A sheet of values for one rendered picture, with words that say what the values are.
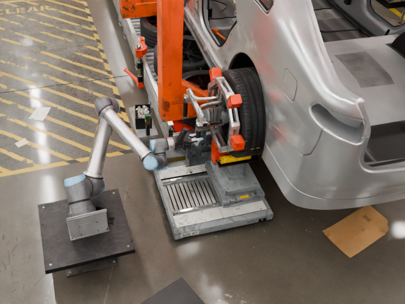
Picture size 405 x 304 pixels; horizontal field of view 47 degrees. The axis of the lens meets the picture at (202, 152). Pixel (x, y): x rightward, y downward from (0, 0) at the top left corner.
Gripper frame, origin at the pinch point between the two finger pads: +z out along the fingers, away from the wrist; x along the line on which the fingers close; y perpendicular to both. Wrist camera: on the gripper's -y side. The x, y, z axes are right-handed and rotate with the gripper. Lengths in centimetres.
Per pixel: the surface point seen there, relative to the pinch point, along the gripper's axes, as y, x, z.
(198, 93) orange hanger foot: 7, -62, 17
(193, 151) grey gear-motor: 50, -39, 8
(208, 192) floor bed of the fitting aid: 82, -19, 17
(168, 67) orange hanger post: -22, -60, -9
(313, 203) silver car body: -1, 78, 49
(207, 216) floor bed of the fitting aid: 75, 12, 6
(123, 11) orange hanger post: 23, -252, -13
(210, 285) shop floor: 83, 68, -9
